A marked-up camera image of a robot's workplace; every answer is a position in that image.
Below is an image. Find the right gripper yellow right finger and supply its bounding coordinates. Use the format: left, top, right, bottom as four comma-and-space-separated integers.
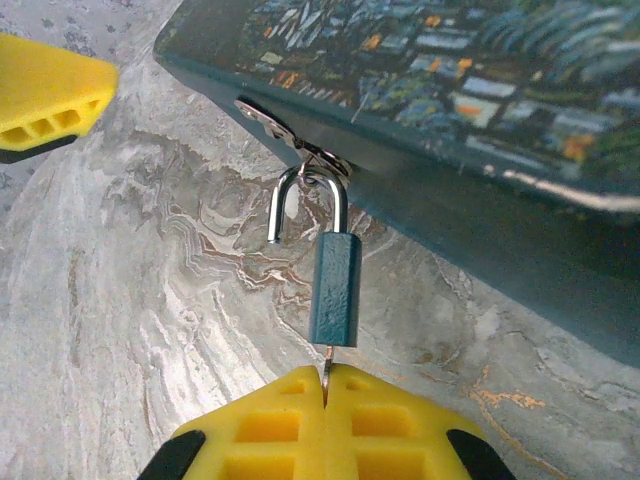
324, 363, 517, 480

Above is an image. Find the teal patterned box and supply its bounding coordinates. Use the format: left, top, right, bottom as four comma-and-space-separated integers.
152, 0, 640, 371

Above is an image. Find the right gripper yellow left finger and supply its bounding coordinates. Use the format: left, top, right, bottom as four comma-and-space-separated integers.
137, 364, 329, 480

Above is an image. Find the silver box hasp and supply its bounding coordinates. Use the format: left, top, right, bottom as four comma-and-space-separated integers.
233, 97, 354, 187

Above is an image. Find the small silver key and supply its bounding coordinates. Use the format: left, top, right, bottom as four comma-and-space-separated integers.
322, 345, 335, 404

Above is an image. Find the teal padlock with silver shackle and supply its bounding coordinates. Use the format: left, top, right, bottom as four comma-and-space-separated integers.
266, 164, 362, 350

